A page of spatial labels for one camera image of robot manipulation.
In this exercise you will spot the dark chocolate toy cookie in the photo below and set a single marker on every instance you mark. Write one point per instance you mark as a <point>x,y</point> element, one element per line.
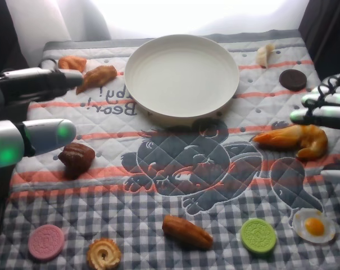
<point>293,79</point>

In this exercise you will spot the grey quilt with bear print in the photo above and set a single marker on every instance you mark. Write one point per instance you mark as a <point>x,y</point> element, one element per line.
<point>186,174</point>

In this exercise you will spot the white toy dumpling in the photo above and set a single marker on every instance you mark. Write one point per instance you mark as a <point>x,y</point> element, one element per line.
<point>264,54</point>

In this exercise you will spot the brown toy bread stick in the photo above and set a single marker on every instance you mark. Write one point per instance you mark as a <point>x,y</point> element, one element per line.
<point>186,232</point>

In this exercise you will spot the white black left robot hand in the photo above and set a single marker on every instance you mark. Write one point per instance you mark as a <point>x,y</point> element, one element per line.
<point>40,81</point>

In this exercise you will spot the toy fried egg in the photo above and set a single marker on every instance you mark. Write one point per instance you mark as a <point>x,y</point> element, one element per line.
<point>314,226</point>

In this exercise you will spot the orange shrimp toy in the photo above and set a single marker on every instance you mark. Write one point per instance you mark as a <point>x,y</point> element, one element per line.
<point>287,137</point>

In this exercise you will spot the golden toy butter cookie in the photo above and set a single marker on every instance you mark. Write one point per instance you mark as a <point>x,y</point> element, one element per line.
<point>95,254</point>

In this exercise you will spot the orange toy fried chicken piece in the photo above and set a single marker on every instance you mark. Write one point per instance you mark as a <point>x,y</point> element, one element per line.
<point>72,62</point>

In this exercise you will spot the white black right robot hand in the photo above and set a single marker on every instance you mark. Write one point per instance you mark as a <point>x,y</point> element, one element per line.
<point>334,108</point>

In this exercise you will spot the white curtain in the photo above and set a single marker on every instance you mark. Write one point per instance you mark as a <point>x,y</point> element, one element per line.
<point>74,19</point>

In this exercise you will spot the green toy sandwich cookie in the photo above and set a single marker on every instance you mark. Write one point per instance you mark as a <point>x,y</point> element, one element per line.
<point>258,236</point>

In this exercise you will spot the golden toy chicken wing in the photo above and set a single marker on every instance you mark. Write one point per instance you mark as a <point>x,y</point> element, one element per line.
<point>98,77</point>

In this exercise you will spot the dark curtain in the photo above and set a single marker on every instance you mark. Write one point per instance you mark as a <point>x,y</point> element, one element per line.
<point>327,28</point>
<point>4,28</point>

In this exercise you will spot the round white plate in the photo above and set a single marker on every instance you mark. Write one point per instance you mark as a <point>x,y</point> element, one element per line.
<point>181,76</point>

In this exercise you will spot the dark brown chocolate pastry toy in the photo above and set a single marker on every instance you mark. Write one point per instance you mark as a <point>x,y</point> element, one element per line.
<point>75,160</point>

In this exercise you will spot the pink toy sandwich cookie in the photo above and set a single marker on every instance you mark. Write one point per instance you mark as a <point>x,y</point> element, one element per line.
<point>46,243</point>

